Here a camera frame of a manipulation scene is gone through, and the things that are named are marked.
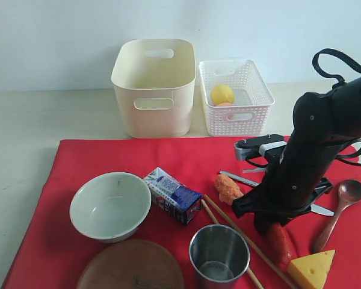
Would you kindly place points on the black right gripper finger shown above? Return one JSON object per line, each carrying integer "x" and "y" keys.
{"x": 248, "y": 203}
{"x": 264, "y": 220}

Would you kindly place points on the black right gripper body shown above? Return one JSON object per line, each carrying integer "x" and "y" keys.
{"x": 287, "y": 188}

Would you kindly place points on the orange fried chicken piece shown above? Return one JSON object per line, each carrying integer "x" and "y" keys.
{"x": 227, "y": 189}

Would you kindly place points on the red sausage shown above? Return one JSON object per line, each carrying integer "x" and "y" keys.
{"x": 279, "y": 245}

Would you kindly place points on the white perforated plastic basket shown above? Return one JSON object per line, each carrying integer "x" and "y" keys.
{"x": 248, "y": 114}

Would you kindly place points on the blue white milk carton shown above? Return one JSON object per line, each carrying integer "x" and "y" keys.
{"x": 179, "y": 201}

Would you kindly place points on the brown egg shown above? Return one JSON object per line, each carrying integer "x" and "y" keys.
{"x": 224, "y": 104}

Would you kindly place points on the yellow lemon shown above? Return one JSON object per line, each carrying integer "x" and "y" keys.
{"x": 222, "y": 94}

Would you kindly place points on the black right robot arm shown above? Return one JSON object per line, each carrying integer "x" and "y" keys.
{"x": 324, "y": 125}

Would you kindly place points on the stainless steel table knife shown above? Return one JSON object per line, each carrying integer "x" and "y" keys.
{"x": 240, "y": 178}

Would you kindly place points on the upper wooden chopstick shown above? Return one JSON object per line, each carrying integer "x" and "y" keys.
{"x": 207, "y": 199}

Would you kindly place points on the stainless steel cup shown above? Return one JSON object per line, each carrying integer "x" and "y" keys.
{"x": 219, "y": 256}

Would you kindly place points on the brown wooden spoon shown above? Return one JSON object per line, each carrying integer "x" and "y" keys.
{"x": 349, "y": 193}

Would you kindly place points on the yellow cheese wedge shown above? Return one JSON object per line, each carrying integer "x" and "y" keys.
{"x": 311, "y": 271}

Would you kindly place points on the brown wooden plate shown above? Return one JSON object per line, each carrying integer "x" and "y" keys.
{"x": 133, "y": 264}

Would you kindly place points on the white ceramic bowl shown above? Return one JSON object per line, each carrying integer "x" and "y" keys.
{"x": 110, "y": 207}

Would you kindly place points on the cream plastic storage bin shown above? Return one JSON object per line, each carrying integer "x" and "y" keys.
{"x": 154, "y": 81}

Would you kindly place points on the red tablecloth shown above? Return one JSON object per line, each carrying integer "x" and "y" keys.
{"x": 53, "y": 254}

